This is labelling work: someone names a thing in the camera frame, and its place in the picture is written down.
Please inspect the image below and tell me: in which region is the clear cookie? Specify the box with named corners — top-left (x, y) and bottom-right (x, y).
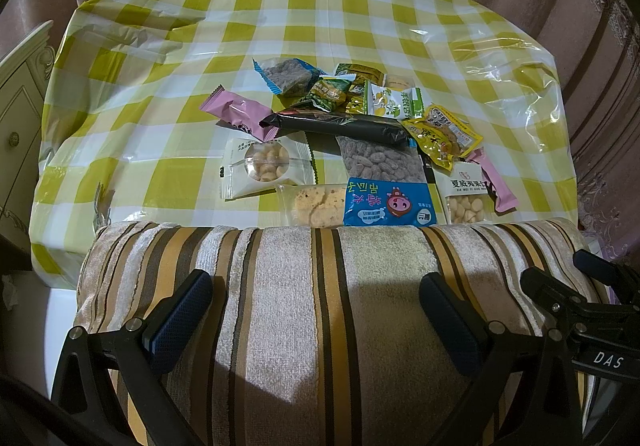
top-left (277, 185), bottom-right (346, 228)

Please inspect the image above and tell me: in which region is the pink snack bar wrapper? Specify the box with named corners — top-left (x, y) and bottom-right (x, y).
top-left (200, 86), bottom-right (279, 143)

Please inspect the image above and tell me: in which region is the green pea snack packet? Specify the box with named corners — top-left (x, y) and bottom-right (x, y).
top-left (305, 76), bottom-right (352, 112)

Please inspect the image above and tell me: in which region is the small blue-edged dried fruit packet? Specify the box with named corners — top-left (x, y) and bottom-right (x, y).
top-left (253, 58), bottom-right (324, 97)

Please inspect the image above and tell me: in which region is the white macadamia nut packet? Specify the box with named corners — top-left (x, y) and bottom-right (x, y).
top-left (434, 162), bottom-right (496, 225)

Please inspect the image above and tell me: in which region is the striped velvet sofa cushion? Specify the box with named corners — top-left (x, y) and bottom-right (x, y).
top-left (76, 219), bottom-right (608, 445)

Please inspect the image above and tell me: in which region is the yellow snack packet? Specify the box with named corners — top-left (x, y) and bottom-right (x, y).
top-left (401, 104), bottom-right (483, 171)

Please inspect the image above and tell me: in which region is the large blue dried plum bag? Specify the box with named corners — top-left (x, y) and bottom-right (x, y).
top-left (336, 136), bottom-right (437, 227)

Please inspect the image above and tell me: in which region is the yellow checked plastic tablecloth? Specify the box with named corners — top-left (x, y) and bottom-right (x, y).
top-left (29, 0), bottom-right (578, 289)

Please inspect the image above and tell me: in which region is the white nut packet round window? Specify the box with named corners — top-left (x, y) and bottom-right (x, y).
top-left (220, 132), bottom-right (317, 201)

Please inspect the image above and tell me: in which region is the long black snack bar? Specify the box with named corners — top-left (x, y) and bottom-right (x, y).
top-left (259, 110), bottom-right (409, 147)

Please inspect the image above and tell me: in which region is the white green snack packet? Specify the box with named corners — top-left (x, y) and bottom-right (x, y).
top-left (364, 82), bottom-right (432, 121)

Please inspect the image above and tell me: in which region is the beige biscuit packet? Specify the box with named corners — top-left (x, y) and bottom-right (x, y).
top-left (384, 74), bottom-right (413, 91)

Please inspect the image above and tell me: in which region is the olive yellow candy packet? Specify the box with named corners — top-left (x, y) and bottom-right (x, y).
top-left (345, 80), bottom-right (370, 115)

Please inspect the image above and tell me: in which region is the white carved cabinet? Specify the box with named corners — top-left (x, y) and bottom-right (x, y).
top-left (0, 20), bottom-right (55, 254)

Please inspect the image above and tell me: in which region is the dark green gold snack packet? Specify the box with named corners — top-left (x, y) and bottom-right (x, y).
top-left (334, 62), bottom-right (385, 86)

